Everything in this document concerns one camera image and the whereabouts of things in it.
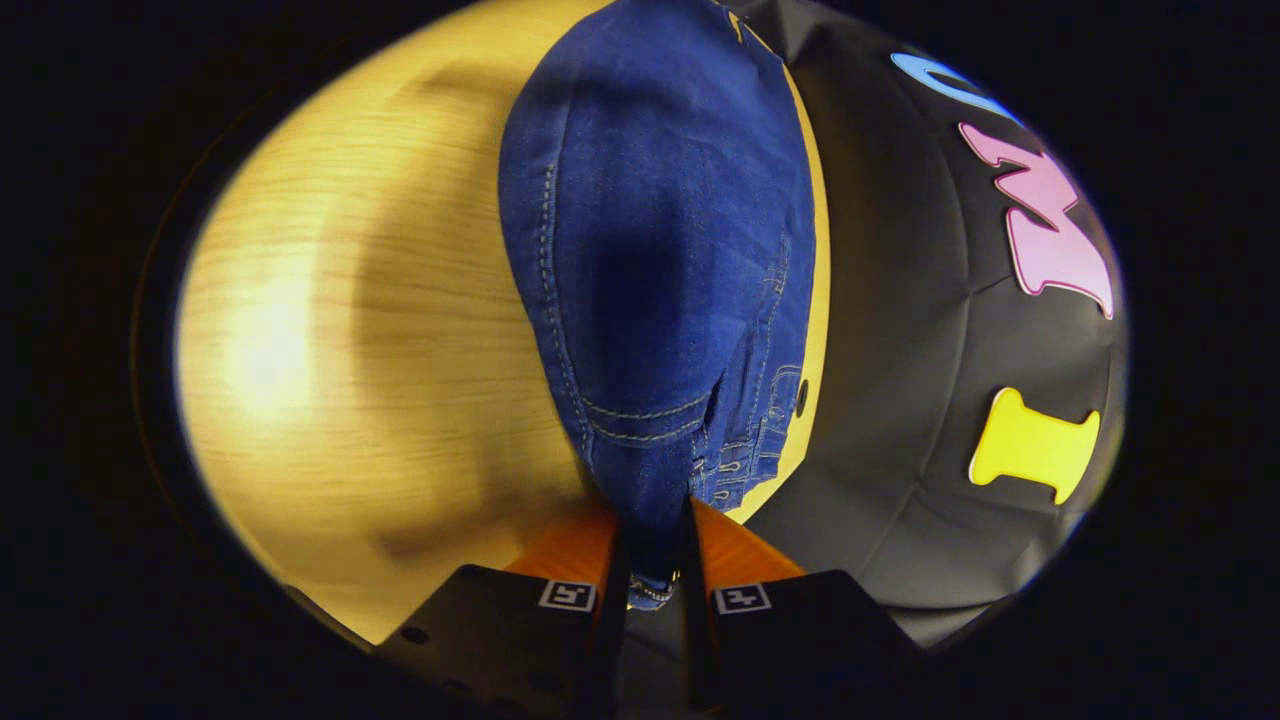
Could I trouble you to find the black backdrop cloth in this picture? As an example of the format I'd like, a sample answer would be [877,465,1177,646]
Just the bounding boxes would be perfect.
[740,0,1131,651]

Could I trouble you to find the blue jeans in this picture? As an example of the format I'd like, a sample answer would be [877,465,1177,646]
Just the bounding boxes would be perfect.
[498,0,819,611]

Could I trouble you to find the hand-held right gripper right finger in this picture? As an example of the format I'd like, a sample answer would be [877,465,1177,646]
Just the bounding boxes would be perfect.
[680,495,931,720]

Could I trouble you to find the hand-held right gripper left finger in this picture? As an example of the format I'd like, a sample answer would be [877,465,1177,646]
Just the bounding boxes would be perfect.
[375,500,633,720]

